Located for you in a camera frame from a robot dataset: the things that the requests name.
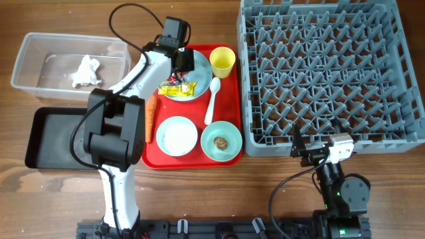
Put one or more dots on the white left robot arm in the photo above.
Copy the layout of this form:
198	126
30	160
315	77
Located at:
114	131

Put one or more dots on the brown food scrap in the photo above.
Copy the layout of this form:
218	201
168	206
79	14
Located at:
220	143

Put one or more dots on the yellow snack wrapper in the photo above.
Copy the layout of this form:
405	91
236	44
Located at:
177	89

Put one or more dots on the large light blue plate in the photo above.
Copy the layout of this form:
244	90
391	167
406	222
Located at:
202	75

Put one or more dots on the green bowl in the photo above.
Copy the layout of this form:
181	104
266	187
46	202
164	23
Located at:
222	129

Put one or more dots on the grey dishwasher rack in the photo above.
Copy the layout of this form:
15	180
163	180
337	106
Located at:
307	63

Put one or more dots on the red serving tray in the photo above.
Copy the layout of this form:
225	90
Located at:
226	108

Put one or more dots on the black plastic tray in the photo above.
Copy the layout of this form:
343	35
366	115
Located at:
49	140

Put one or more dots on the clear plastic bin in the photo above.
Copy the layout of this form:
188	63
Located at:
46	63

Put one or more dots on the yellow plastic cup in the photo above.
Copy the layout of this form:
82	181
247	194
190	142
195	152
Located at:
222	60

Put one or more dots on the white plastic spoon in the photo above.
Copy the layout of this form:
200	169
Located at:
214	88

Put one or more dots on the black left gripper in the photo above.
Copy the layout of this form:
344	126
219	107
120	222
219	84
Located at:
183	63

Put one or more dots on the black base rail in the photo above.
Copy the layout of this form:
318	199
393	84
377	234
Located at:
212	229

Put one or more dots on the orange carrot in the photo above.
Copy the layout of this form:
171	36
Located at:
150	107

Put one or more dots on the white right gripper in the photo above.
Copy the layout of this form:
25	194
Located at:
299	149

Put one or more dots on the light blue bowl with rice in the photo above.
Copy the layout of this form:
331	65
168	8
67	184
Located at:
176	136

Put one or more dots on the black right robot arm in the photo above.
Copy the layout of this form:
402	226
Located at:
345	196

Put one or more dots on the red snack wrapper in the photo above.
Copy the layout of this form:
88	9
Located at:
172	79

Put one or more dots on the white tissue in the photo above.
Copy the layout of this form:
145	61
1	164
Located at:
86	73

